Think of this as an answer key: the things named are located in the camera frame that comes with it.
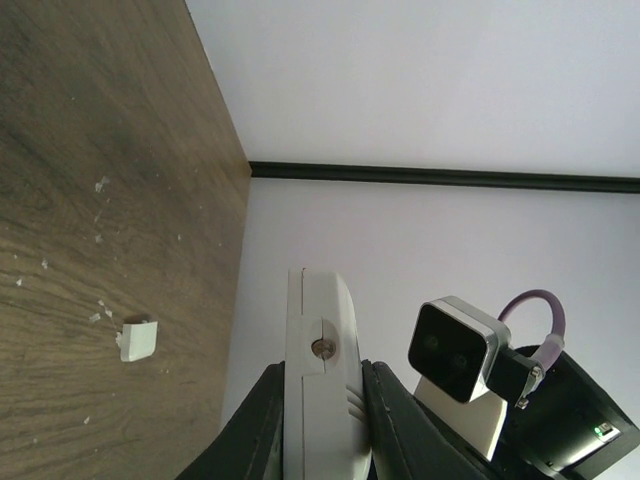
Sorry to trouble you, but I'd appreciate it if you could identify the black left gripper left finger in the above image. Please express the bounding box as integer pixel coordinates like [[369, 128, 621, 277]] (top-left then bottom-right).
[[177, 362, 284, 480]]

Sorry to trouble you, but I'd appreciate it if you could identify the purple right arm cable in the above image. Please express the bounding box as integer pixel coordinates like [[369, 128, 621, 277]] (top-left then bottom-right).
[[497, 289, 567, 371]]

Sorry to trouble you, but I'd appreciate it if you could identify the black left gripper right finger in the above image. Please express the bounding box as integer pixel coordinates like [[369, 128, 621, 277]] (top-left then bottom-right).
[[361, 360, 500, 479]]

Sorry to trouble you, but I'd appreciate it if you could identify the white battery compartment cover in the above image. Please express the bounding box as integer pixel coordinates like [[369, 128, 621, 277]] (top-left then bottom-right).
[[119, 321, 158, 363]]

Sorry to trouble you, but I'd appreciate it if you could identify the white remote control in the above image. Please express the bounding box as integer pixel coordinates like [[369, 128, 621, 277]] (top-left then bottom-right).
[[283, 269, 372, 479]]

